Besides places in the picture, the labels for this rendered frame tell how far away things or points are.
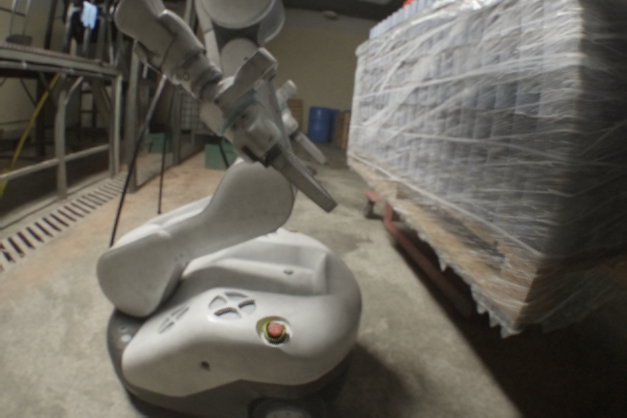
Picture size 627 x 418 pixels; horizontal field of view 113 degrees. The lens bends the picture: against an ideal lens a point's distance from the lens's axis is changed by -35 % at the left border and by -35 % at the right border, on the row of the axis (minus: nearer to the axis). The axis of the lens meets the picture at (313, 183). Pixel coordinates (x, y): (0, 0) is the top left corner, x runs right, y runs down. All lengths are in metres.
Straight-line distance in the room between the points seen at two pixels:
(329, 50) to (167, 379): 9.36
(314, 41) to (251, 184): 9.10
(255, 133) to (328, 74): 9.12
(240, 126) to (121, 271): 0.50
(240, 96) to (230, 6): 0.25
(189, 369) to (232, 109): 0.49
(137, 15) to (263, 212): 0.42
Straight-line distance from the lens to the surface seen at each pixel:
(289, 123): 0.87
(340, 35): 9.79
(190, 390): 0.72
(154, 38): 0.51
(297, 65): 9.45
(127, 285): 0.82
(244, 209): 0.62
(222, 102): 0.44
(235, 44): 0.67
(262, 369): 0.61
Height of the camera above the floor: 0.73
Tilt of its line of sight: 12 degrees down
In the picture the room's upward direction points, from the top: 6 degrees clockwise
